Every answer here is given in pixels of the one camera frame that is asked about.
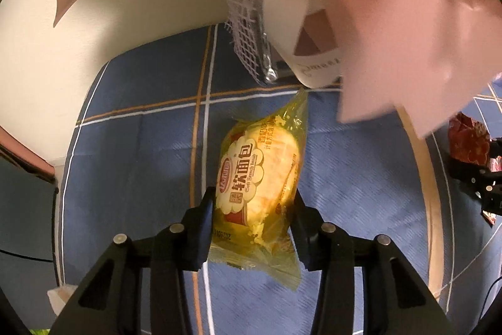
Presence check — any red patterned snack packet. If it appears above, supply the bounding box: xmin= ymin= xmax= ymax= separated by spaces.
xmin=448 ymin=113 xmax=499 ymax=228

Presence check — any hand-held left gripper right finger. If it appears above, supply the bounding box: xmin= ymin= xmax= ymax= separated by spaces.
xmin=288 ymin=189 xmax=457 ymax=335

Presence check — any black cable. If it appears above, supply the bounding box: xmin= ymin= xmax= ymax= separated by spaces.
xmin=0 ymin=249 xmax=53 ymax=263

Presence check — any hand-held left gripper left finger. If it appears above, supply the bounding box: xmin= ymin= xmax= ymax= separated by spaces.
xmin=49 ymin=189 xmax=216 ymax=335

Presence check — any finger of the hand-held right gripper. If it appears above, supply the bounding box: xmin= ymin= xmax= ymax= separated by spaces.
xmin=448 ymin=158 xmax=502 ymax=214

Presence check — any blue checked tablecloth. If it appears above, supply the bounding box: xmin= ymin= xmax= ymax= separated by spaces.
xmin=53 ymin=23 xmax=502 ymax=335

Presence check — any dark cabinet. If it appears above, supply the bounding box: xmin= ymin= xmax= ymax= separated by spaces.
xmin=0 ymin=127 xmax=59 ymax=320

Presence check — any yellow soft bread packet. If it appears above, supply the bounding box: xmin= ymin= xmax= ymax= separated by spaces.
xmin=208 ymin=89 xmax=308 ymax=290

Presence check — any pink paper bag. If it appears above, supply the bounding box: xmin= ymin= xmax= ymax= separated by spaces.
xmin=37 ymin=0 xmax=502 ymax=137

